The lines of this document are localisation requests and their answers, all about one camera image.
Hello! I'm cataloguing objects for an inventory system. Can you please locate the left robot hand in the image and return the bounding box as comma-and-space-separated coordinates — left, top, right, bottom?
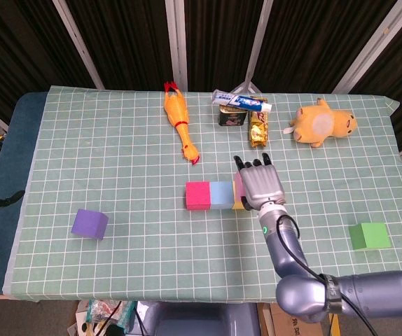
0, 190, 26, 213

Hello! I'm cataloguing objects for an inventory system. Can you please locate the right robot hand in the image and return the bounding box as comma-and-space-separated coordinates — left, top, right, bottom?
233, 152, 289, 211

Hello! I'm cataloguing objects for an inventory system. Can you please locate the pink foam cube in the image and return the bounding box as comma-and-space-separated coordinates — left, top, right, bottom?
232, 171, 247, 199

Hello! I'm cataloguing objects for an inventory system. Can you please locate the yellow foam cube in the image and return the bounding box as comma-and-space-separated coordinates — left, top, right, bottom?
231, 195, 248, 211

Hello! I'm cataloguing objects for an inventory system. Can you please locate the red foam cube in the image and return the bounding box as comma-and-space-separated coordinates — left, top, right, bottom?
185, 181, 212, 211

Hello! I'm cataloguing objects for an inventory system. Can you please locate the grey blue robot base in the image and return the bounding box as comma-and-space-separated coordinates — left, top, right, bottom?
130, 301, 261, 336

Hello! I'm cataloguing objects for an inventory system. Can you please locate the blue table padding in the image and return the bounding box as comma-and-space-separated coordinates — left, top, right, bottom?
0, 91, 48, 295

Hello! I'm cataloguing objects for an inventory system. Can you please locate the light blue foam cube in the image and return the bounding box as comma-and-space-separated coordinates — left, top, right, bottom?
209, 181, 235, 210

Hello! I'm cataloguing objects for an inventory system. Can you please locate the gold snack package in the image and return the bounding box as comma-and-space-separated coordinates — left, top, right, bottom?
248, 96, 270, 148

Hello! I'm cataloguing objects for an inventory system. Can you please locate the dark luncheon meat tin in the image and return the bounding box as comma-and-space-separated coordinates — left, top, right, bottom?
217, 104, 249, 127

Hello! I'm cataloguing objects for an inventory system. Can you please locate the yellow plush animal toy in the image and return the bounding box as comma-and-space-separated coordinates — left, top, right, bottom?
284, 97, 359, 148

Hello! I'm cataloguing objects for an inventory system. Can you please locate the white blue toothpaste tube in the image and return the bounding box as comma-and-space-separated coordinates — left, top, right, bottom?
211, 89, 272, 113

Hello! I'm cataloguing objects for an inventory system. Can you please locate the purple foam cube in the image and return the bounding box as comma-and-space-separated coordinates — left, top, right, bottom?
71, 209, 109, 241

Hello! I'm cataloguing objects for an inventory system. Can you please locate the yellow rubber chicken toy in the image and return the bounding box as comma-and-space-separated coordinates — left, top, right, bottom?
162, 80, 201, 166

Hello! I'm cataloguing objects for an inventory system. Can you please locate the green checked tablecloth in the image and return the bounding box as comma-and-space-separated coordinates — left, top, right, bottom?
3, 85, 402, 304

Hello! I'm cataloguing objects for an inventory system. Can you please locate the green foam cube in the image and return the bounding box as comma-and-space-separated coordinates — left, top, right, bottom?
348, 222, 391, 251

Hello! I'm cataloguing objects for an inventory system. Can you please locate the brown cardboard box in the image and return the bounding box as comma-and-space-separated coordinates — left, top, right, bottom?
258, 302, 342, 336

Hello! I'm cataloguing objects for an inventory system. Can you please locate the dark brown curtain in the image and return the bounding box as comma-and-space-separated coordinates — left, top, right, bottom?
0, 0, 402, 165

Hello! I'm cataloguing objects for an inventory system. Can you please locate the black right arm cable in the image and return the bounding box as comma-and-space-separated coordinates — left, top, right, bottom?
277, 215, 379, 336

